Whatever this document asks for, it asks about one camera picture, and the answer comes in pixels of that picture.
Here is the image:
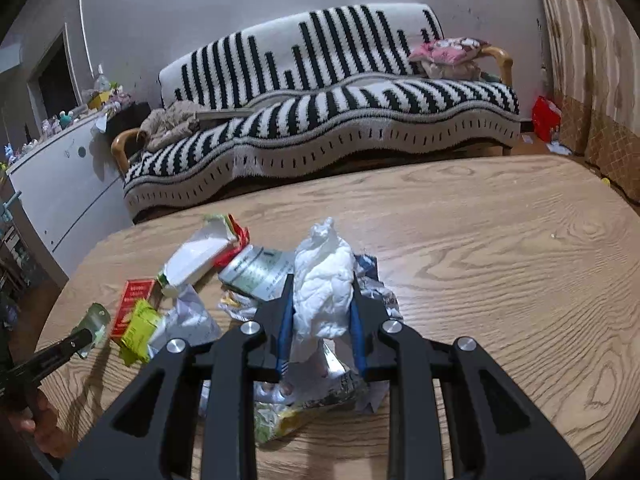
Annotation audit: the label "beige brown clothes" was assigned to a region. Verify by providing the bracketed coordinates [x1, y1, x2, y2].
[137, 100, 201, 152]

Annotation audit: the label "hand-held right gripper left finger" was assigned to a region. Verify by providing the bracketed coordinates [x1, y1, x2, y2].
[59, 274, 296, 480]

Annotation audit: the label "small red box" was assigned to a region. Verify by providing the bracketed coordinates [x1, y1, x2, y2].
[110, 280, 156, 338]

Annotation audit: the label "red bag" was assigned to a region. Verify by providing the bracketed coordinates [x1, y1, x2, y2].
[531, 96, 563, 142]

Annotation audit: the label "beige folded cloth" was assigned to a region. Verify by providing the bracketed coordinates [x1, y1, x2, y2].
[420, 57, 483, 81]

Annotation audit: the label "white wall pipe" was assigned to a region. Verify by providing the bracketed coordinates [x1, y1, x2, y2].
[77, 0, 96, 76]

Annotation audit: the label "beige striped curtain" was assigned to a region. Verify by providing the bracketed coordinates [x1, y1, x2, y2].
[530, 0, 640, 201]

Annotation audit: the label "silver foil wrapper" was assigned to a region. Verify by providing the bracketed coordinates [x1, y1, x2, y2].
[352, 255, 403, 323]

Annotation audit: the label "red plastic wrapper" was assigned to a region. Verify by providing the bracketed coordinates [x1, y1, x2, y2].
[212, 214, 251, 268]

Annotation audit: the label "white tissue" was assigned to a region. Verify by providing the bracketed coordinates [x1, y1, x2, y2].
[290, 217, 358, 376]

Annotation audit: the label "white printed packet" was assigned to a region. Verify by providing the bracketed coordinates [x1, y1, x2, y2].
[217, 246, 296, 301]

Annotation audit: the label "grey door frame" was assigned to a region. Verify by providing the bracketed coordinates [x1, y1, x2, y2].
[26, 27, 83, 118]

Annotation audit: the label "pale green wrapper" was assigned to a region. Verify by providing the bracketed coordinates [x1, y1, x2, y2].
[75, 303, 112, 360]

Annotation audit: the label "yellow green snack wrapper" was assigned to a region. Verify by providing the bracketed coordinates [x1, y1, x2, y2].
[252, 385, 361, 446]

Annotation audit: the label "black bag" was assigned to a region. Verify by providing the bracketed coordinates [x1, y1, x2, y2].
[105, 101, 152, 136]

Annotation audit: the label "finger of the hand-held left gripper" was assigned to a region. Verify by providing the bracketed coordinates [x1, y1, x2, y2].
[27, 329, 96, 373]

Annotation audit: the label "flat grey book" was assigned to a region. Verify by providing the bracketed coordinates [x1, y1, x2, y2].
[195, 107, 256, 123]

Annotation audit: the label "silver printed wrapper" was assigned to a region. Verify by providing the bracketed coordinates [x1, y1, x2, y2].
[280, 340, 391, 413]

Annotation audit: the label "pink cushion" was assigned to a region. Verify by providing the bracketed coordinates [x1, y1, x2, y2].
[409, 37, 493, 66]

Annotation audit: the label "wooden frame sofa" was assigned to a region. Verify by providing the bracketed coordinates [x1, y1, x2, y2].
[111, 4, 521, 223]

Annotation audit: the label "white cabinet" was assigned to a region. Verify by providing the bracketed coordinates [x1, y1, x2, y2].
[6, 110, 132, 276]

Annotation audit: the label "green white torn carton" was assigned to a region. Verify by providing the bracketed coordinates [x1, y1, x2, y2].
[157, 214, 236, 297]

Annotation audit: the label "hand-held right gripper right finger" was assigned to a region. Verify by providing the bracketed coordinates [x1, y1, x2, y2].
[349, 275, 586, 480]

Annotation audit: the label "row of small figurines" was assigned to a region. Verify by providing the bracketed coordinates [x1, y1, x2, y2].
[2, 92, 136, 171]

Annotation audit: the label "yellow-green packet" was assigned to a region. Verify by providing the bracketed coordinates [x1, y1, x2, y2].
[119, 299, 163, 366]

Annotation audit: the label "person's left hand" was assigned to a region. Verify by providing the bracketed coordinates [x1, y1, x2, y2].
[7, 392, 67, 461]

